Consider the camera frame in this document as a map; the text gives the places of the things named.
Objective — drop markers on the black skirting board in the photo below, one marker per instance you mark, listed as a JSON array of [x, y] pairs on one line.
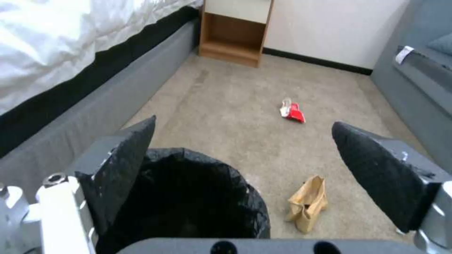
[[318, 59]]

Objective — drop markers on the white bed duvet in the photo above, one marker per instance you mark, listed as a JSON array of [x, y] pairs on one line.
[[56, 39]]

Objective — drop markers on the black bed sheet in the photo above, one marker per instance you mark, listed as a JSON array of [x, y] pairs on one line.
[[84, 71]]

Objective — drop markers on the white sofa label tag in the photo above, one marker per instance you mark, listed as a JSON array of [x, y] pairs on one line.
[[404, 54]]

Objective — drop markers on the trash bin with black liner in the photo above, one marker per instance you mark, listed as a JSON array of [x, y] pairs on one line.
[[183, 198]]

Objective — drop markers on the grey sofa cushion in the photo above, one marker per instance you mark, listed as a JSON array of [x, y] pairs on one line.
[[439, 43]]

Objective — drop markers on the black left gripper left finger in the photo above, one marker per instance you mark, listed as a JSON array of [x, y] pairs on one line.
[[113, 169]]

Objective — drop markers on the grey upholstered bed frame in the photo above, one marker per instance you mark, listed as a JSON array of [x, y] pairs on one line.
[[92, 105]]

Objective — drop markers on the red and white snack wrapper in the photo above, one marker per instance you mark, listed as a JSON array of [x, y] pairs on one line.
[[293, 112]]

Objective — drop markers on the grey sofa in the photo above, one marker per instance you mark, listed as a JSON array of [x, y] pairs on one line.
[[416, 66]]

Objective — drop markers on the wooden bedside cabinet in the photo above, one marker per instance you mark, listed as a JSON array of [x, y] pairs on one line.
[[233, 34]]

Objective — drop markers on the crumpled brown paper bag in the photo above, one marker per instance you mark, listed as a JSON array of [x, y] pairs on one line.
[[308, 206]]

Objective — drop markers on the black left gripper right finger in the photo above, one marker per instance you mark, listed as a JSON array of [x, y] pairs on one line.
[[385, 180]]

